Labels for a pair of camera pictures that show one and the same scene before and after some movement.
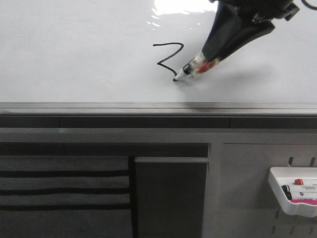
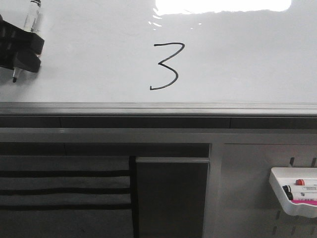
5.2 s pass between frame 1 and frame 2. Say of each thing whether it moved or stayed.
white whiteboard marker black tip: moved
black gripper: moved
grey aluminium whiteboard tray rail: stayed
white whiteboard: stayed
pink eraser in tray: stayed
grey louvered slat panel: stayed
